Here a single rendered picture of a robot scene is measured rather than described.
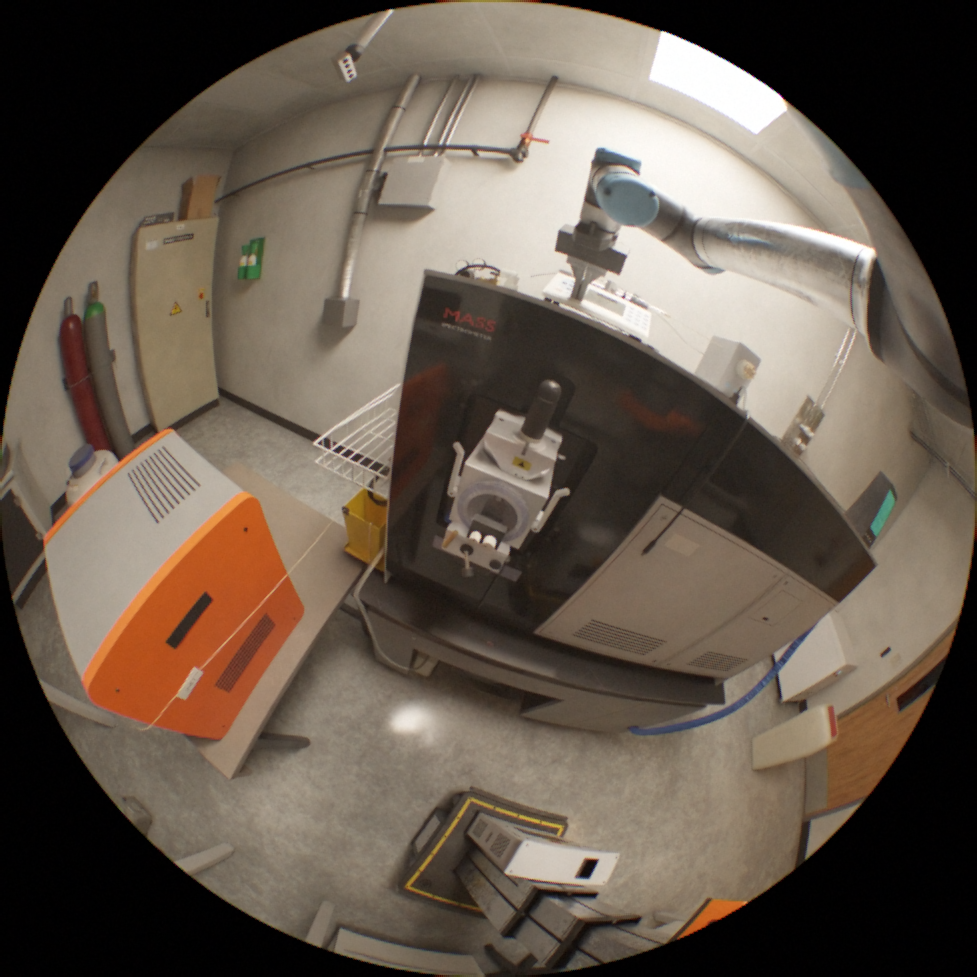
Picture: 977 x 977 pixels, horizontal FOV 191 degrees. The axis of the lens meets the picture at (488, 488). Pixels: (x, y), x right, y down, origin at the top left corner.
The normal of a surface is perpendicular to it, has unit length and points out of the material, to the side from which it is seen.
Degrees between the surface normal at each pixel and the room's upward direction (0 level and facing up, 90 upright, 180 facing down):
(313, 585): 0
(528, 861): 0
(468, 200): 90
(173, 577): 90
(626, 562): 90
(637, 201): 125
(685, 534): 90
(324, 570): 0
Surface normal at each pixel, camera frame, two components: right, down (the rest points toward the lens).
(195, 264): 0.92, 0.39
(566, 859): 0.28, -0.74
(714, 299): -0.27, 0.55
